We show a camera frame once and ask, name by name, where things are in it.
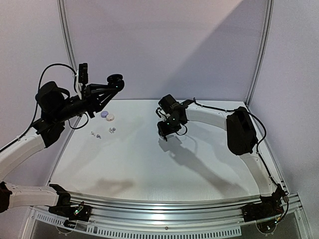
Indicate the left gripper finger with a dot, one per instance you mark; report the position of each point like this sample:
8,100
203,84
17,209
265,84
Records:
107,87
105,98

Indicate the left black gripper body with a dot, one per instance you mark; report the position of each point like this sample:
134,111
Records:
87,100

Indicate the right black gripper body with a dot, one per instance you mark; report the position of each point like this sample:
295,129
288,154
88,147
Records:
165,128

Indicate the pink earbud charging case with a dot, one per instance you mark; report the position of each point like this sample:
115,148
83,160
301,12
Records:
110,117

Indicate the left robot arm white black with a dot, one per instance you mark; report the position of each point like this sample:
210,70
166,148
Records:
57,107

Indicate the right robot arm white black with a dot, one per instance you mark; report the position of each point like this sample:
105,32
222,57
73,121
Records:
241,136

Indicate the purple earbud charging case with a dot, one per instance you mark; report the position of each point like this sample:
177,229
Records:
104,114

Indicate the white earbud right pair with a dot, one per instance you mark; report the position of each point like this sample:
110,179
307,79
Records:
112,130

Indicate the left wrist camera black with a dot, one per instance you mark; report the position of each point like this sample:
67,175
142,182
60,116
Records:
83,73

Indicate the left aluminium frame post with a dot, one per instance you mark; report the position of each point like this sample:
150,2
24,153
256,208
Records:
65,33

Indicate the aluminium frame post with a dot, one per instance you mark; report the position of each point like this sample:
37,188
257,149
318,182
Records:
261,52
65,33

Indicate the aluminium front rail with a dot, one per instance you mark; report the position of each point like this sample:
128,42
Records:
130,219

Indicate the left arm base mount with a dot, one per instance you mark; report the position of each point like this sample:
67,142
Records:
73,212

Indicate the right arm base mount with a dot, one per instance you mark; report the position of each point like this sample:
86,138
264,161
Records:
262,210

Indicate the right aluminium frame post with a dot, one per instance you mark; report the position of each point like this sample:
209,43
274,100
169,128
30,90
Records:
261,52

